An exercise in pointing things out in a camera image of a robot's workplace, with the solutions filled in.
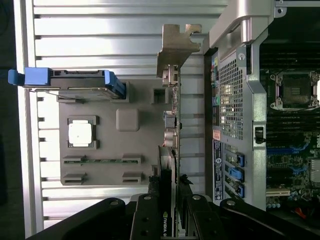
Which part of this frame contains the blue expansion slot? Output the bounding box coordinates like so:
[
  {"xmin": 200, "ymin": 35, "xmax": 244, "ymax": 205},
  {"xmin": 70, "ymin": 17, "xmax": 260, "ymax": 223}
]
[{"xmin": 266, "ymin": 146, "xmax": 308, "ymax": 155}]

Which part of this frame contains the grey parts rack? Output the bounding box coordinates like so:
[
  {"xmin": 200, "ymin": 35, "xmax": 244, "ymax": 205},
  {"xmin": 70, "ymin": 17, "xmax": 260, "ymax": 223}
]
[{"xmin": 56, "ymin": 79, "xmax": 181, "ymax": 187}]

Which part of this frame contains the open grey PC case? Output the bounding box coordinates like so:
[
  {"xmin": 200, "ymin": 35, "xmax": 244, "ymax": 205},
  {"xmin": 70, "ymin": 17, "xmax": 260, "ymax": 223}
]
[{"xmin": 201, "ymin": 0, "xmax": 320, "ymax": 220}]

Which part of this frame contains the green RAM stick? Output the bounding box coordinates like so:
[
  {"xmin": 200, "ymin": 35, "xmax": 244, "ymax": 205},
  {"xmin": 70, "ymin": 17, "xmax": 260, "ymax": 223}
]
[{"xmin": 64, "ymin": 158, "xmax": 145, "ymax": 165}]

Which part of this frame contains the green motherboard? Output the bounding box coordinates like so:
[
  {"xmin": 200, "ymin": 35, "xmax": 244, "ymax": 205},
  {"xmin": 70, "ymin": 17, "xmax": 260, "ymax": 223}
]
[{"xmin": 259, "ymin": 67, "xmax": 320, "ymax": 218}]

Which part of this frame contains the silver CPU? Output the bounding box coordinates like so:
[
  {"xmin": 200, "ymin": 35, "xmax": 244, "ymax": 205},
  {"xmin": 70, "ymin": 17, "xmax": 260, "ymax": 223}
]
[{"xmin": 68, "ymin": 120, "xmax": 93, "ymax": 148}]

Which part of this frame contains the hard disk in blue caddy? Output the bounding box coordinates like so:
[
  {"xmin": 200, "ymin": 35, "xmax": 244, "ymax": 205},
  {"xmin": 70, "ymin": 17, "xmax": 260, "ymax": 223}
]
[{"xmin": 7, "ymin": 68, "xmax": 127, "ymax": 101}]

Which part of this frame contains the silver chipset heatsink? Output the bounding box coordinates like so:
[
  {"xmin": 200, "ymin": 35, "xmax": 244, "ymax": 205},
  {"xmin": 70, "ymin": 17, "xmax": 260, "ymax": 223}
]
[{"xmin": 310, "ymin": 158, "xmax": 320, "ymax": 176}]

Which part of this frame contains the CPU socket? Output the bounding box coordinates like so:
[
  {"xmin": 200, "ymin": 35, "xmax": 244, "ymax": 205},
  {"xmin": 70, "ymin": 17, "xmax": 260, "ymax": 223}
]
[{"xmin": 268, "ymin": 70, "xmax": 320, "ymax": 111}]

